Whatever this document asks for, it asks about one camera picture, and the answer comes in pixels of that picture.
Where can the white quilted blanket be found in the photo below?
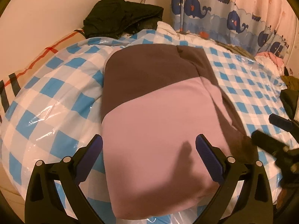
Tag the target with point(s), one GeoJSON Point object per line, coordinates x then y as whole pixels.
{"type": "Point", "coordinates": [166, 29]}

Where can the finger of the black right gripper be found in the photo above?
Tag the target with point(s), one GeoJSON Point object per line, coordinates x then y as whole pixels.
{"type": "Point", "coordinates": [290, 126]}
{"type": "Point", "coordinates": [268, 144]}

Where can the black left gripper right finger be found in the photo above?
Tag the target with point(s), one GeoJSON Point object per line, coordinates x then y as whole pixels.
{"type": "Point", "coordinates": [243, 195]}

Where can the pink and brown jacket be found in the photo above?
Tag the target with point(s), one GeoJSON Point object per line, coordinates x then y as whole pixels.
{"type": "Point", "coordinates": [156, 100]}

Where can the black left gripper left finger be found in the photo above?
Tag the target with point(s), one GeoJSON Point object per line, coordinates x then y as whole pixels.
{"type": "Point", "coordinates": [54, 194]}

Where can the whale pattern curtain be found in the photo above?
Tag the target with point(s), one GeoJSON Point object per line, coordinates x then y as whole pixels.
{"type": "Point", "coordinates": [255, 25]}

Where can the pink clothes pile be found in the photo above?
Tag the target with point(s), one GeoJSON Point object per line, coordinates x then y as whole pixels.
{"type": "Point", "coordinates": [269, 58]}

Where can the black garment pile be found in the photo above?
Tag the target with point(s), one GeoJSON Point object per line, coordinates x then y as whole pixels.
{"type": "Point", "coordinates": [112, 18]}

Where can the olive brown garment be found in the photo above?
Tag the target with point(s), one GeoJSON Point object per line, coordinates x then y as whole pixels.
{"type": "Point", "coordinates": [291, 82]}

